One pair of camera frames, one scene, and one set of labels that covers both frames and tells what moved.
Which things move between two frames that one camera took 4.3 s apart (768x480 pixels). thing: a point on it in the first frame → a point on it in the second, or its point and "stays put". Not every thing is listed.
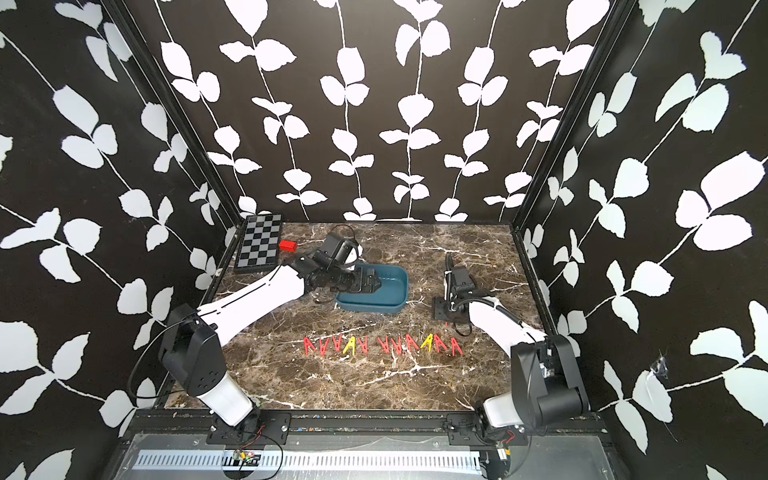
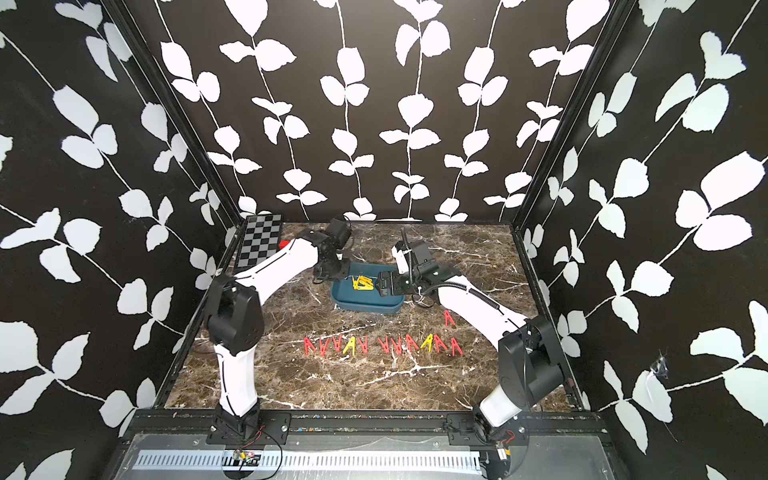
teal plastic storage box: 390,297 stays put
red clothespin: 337,343 stays put
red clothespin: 410,343 stays put
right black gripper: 437,308 → 384,283
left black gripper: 360,286 → 320,274
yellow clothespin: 429,341 stays put
